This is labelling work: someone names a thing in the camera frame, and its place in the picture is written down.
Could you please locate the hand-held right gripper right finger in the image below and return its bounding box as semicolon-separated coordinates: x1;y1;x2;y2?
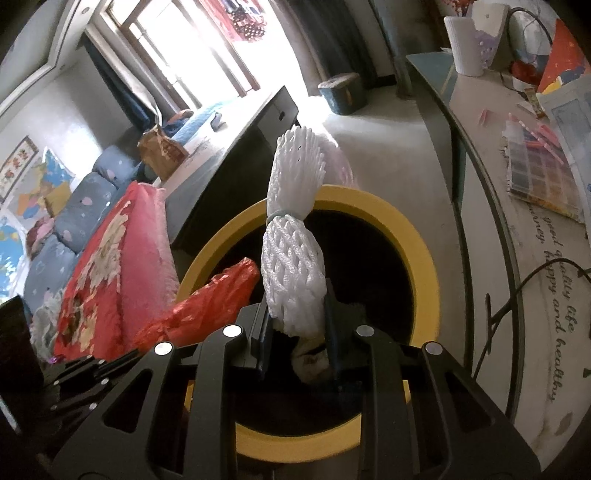
325;295;541;480

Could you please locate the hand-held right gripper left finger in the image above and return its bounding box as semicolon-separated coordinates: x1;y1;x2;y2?
46;302;273;480

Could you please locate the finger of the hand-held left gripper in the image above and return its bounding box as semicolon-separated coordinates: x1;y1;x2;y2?
46;348;144;416

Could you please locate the yellow trash bin black liner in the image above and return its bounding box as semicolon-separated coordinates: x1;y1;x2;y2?
175;185;439;462

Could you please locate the grey crumpled cloth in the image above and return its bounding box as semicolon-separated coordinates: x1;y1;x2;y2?
32;295;65;361

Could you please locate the world map poster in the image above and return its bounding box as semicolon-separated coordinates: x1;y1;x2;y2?
0;217;28;301

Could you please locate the red floral blanket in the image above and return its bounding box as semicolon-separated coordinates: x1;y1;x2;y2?
53;182;181;361

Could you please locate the pile of clothes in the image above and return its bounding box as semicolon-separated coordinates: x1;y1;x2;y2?
28;219;54;250

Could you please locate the blue heart-print sofa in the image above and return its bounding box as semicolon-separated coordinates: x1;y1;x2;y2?
23;145;148;315

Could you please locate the dark coffee table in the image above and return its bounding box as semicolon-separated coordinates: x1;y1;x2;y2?
161;85;301;245

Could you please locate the country map poster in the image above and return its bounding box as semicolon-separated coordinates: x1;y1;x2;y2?
18;148;75;217

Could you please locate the framed figure picture poster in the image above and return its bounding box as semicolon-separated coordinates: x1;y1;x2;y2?
0;136;42;199

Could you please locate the brown paper bag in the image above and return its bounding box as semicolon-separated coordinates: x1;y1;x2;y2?
139;124;188;178

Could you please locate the glass-top television stand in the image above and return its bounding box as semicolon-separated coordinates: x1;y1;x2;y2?
406;46;591;462

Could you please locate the pastel colour grid box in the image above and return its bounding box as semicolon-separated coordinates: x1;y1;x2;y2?
508;124;587;217

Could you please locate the dark blue curtain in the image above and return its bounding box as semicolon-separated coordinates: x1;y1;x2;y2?
85;37;162;130

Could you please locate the pink white pen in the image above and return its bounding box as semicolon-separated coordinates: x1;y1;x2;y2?
508;113;566;162

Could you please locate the grey curtain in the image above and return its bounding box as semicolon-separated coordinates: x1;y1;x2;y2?
286;0;393;88

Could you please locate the glass balcony door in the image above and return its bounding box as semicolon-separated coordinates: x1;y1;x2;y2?
99;0;287;112

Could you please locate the white ribbed vase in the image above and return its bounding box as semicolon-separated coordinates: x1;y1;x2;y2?
444;16;485;75

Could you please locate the hanging laundry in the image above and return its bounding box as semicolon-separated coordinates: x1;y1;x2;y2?
203;0;269;42

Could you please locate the blue white picture board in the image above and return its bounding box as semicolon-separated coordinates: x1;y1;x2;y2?
540;88;591;155

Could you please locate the grey white board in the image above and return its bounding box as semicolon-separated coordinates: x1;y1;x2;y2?
471;0;511;70

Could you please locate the black cable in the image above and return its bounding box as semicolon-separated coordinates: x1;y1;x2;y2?
475;258;591;370

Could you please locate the black round wire ring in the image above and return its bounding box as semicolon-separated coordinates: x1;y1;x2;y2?
507;7;555;86

